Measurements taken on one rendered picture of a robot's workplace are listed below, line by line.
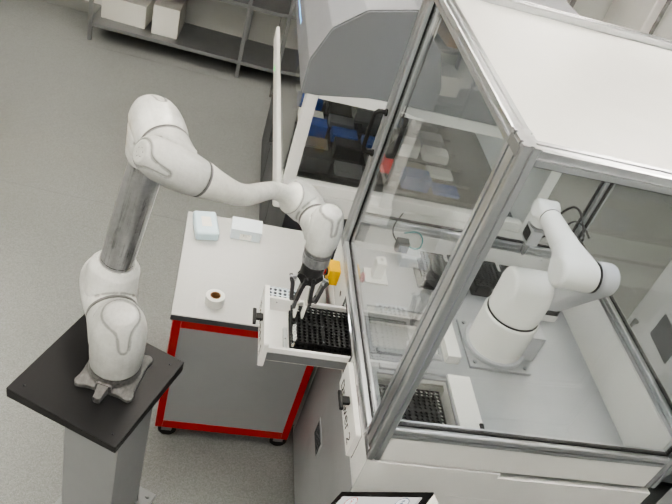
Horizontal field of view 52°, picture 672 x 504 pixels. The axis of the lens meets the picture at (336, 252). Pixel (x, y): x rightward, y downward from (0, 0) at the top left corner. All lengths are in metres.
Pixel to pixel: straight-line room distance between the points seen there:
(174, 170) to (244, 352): 1.11
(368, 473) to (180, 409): 1.07
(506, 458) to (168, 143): 1.29
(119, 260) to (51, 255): 1.76
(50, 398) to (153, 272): 1.70
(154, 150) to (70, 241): 2.29
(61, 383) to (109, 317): 0.30
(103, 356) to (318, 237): 0.70
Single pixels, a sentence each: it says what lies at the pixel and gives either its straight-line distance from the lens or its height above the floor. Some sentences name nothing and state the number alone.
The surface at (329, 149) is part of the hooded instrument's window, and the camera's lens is 2.91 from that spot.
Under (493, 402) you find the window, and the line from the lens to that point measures 1.93.
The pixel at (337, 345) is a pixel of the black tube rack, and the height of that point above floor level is 0.90.
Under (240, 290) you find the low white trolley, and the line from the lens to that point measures 2.64.
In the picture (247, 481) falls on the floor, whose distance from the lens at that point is 3.03.
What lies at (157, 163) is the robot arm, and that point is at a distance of 1.70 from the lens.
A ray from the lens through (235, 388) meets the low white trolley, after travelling 2.80.
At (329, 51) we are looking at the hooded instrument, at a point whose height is 1.55.
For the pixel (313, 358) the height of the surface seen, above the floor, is 0.87.
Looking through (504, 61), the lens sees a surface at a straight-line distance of 1.86.
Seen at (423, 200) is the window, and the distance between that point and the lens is 1.90.
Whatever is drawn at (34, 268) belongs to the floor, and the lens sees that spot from 3.77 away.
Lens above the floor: 2.53
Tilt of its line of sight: 37 degrees down
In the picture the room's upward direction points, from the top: 19 degrees clockwise
